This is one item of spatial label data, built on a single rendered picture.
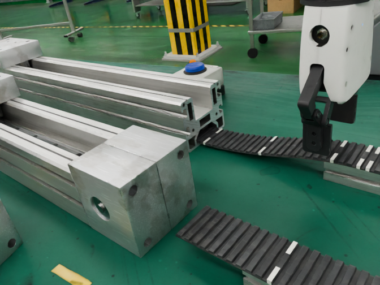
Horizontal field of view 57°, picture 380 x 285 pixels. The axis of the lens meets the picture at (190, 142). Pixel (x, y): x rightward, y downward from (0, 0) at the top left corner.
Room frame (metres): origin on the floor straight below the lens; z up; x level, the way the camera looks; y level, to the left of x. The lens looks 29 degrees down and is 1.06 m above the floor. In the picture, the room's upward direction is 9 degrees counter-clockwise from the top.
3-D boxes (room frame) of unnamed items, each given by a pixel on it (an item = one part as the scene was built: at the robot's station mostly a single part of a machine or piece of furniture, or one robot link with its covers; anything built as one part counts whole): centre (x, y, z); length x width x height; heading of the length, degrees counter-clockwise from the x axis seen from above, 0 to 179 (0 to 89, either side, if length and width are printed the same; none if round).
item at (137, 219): (0.35, 0.06, 0.83); 0.12 x 0.09 x 0.10; 136
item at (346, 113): (0.41, -0.21, 0.86); 0.03 x 0.03 x 0.07; 46
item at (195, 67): (0.68, -0.03, 0.84); 0.04 x 0.04 x 0.02
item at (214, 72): (0.68, -0.03, 0.81); 0.10 x 0.08 x 0.06; 136
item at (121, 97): (0.78, 0.26, 0.82); 0.80 x 0.10 x 0.09; 46
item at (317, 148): (0.33, -0.14, 0.86); 0.03 x 0.03 x 0.07; 46
